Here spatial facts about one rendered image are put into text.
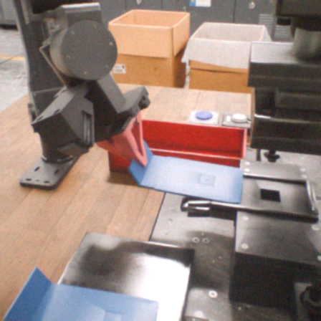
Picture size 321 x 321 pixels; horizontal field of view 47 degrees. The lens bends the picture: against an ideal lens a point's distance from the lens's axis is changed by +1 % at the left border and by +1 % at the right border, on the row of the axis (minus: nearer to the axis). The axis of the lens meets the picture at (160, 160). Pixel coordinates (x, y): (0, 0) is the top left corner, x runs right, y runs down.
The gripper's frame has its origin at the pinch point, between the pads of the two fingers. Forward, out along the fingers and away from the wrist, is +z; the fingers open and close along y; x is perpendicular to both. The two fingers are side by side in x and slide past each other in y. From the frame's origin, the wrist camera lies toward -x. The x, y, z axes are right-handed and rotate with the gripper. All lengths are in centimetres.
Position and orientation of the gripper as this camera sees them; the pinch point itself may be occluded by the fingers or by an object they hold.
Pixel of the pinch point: (141, 160)
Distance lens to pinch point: 52.1
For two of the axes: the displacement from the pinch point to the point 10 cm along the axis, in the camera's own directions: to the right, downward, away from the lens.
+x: 2.4, -6.0, 7.6
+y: 8.5, -2.5, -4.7
